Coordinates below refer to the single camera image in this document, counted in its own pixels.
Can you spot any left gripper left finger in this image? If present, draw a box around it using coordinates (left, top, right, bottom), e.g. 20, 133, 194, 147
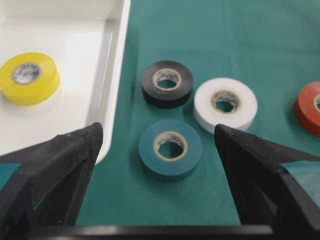
0, 122, 103, 238

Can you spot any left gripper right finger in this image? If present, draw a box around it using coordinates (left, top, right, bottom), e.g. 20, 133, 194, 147
214, 124, 320, 238

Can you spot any yellow tape roll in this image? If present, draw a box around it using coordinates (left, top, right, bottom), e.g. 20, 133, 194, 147
0, 52, 60, 106

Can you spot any red tape roll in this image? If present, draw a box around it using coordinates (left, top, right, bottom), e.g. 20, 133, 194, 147
293, 81, 320, 137

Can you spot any white tape roll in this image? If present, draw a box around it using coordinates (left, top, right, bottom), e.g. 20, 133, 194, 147
193, 77, 258, 134

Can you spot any green tape roll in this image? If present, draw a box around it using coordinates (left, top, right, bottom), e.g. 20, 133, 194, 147
138, 119, 203, 181

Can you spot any black tape roll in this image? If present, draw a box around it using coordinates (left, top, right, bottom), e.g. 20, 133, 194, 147
141, 60, 194, 109

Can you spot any white plastic tray case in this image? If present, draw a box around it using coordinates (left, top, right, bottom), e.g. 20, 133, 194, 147
0, 0, 131, 162

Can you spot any green table cloth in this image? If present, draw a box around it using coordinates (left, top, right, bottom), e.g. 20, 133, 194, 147
77, 0, 320, 226

